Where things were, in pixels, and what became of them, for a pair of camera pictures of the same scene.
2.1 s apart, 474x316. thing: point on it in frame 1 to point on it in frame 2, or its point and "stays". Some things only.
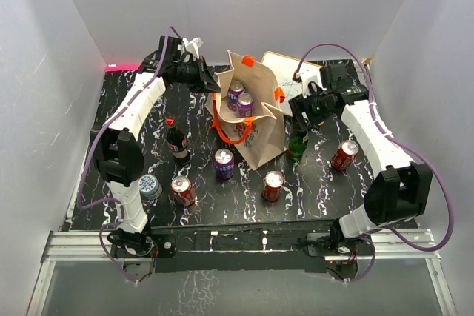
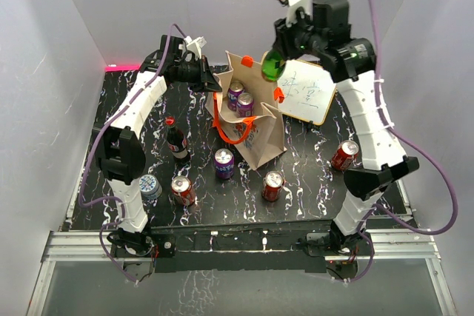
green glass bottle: [298, 143] to [272, 66]
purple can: [236, 87] stays
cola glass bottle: [177, 142] stays
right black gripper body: [315, 107] to [297, 41]
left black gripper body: [193, 75] stays
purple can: [245, 105] stays
